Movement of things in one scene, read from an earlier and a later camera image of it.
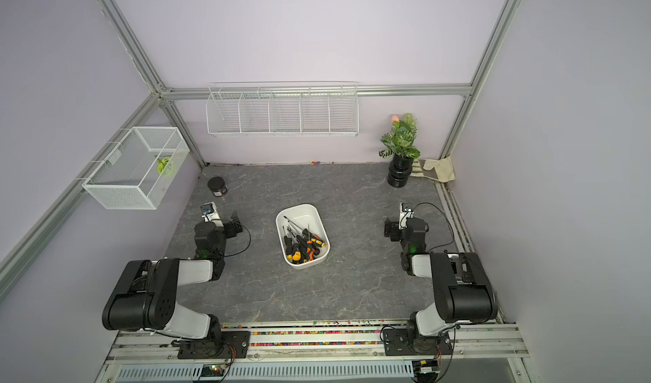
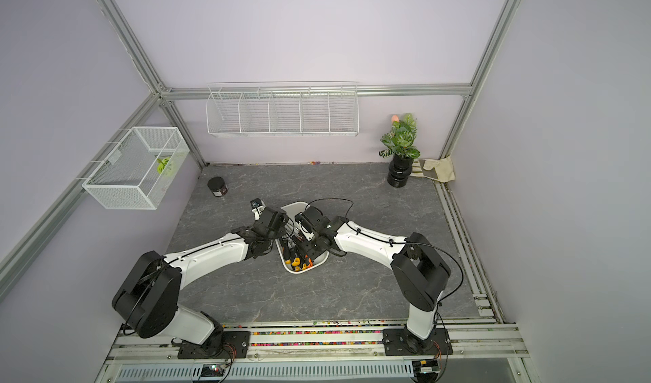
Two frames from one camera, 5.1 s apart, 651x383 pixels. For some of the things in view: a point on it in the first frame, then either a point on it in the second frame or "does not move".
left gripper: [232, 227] -> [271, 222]
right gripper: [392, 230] -> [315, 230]
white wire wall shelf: [278, 109] does not move
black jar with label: [218, 186] does not move
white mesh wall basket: [136, 174] does not move
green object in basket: [162, 163] does not move
